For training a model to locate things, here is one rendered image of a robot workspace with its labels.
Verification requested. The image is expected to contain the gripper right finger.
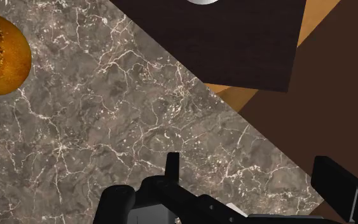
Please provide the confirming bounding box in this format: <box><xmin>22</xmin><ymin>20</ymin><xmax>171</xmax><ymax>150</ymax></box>
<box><xmin>310</xmin><ymin>155</ymin><xmax>358</xmax><ymax>224</ymax></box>

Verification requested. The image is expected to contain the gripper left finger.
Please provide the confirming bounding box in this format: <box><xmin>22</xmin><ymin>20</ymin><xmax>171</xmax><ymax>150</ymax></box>
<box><xmin>92</xmin><ymin>151</ymin><xmax>251</xmax><ymax>224</ymax></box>

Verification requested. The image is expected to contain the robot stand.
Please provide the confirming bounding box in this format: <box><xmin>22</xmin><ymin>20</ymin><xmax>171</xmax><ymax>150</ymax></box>
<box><xmin>109</xmin><ymin>0</ymin><xmax>307</xmax><ymax>93</ymax></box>

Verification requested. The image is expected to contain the orange speckled round thing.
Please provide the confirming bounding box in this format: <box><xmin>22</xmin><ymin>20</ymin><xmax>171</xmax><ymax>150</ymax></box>
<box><xmin>0</xmin><ymin>10</ymin><xmax>33</xmax><ymax>96</ymax></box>

